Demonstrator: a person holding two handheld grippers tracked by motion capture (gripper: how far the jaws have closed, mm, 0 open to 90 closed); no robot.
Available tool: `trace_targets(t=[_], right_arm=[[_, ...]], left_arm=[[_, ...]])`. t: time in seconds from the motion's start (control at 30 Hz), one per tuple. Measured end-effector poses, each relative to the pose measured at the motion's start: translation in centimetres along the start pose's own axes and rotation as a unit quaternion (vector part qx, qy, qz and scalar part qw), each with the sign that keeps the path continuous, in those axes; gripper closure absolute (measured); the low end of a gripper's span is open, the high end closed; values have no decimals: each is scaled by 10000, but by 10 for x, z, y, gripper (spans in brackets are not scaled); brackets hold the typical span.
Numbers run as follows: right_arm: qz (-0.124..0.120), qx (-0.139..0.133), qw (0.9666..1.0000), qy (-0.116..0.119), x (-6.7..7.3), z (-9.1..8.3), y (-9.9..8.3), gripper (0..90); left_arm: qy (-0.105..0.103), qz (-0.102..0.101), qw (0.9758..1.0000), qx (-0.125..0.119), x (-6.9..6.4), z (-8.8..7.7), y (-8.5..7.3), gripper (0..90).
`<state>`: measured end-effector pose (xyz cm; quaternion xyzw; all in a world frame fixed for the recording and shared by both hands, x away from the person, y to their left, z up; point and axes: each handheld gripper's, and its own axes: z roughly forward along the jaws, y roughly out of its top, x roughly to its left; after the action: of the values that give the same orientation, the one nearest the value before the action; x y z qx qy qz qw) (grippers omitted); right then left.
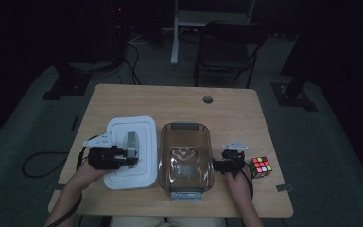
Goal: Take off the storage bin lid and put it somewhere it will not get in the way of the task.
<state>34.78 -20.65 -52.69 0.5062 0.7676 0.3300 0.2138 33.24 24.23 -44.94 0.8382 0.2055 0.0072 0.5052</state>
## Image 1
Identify white lid with grey handle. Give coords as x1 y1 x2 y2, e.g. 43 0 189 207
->
103 115 158 190

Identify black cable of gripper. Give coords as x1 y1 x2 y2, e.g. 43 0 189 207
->
237 165 254 201
22 135 99 227

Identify multicoloured puzzle cube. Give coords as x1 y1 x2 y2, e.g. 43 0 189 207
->
248 156 273 180

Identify white desk frame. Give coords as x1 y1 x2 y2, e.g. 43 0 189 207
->
169 0 256 66

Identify dark equipment tower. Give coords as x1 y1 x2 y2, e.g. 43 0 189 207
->
107 0 130 64

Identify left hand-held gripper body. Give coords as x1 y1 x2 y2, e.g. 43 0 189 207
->
83 132 126 170

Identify clear grey storage container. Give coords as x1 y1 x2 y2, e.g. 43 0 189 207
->
157 122 216 200

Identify black floor cables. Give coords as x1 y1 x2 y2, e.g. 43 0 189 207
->
116 41 142 85

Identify person's beige pants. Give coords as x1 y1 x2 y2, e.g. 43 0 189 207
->
108 216 227 227

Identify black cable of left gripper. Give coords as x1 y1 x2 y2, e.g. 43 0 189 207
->
22 135 99 227

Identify grey tape piece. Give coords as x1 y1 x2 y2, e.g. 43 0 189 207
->
276 183 294 193

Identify person's right hand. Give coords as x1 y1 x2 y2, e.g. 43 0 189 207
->
227 166 253 201

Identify black folding chair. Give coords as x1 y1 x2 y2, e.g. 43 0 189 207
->
193 20 270 89

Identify black stand with flat base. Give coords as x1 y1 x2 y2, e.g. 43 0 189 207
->
42 61 93 101
270 0 319 112

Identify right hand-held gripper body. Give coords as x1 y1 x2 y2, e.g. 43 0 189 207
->
221 140 250 174

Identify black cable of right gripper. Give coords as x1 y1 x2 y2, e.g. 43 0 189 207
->
237 165 254 201

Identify person's left hand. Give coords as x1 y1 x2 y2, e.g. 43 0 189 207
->
70 162 112 192

